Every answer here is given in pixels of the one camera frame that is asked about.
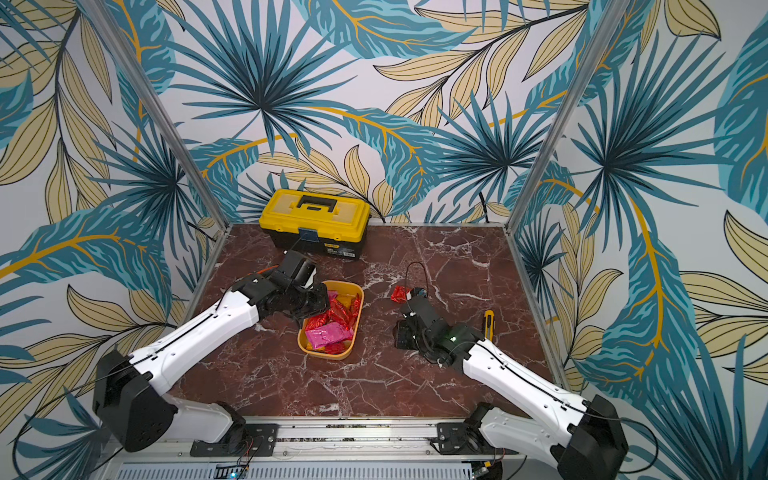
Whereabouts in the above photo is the red tea bag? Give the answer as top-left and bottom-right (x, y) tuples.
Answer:
(390, 285), (411, 304)
(305, 294), (362, 331)

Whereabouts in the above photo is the pink tea bag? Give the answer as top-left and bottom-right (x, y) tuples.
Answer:
(305, 322), (354, 350)

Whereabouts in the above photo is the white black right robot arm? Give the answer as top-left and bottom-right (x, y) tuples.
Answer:
(393, 295), (629, 479)

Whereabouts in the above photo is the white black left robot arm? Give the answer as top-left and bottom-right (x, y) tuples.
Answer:
(92, 250), (330, 455)

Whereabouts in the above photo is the red tea bag in box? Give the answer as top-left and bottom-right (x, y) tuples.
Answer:
(305, 294), (362, 331)

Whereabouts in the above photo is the yellow plastic storage box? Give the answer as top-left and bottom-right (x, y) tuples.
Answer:
(297, 280), (364, 360)

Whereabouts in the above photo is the yellow black utility knife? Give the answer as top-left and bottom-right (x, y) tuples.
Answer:
(483, 310), (495, 341)

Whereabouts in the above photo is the yellow black plastic toolbox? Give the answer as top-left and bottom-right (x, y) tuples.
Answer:
(259, 189), (370, 260)

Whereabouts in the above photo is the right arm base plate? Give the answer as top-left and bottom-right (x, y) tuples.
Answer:
(428, 422), (508, 458)

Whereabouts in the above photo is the aluminium front rail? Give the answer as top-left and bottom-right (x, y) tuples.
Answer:
(101, 416), (607, 463)

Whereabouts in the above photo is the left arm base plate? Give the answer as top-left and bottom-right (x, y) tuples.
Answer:
(190, 423), (279, 459)

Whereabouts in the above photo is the left aluminium corner post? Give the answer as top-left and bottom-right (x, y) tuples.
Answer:
(79, 0), (230, 230)

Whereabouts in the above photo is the aluminium corner post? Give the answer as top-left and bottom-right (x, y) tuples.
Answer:
(79, 0), (230, 230)
(505, 1), (629, 236)

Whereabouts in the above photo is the right aluminium corner post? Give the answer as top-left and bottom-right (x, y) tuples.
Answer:
(505, 1), (629, 236)

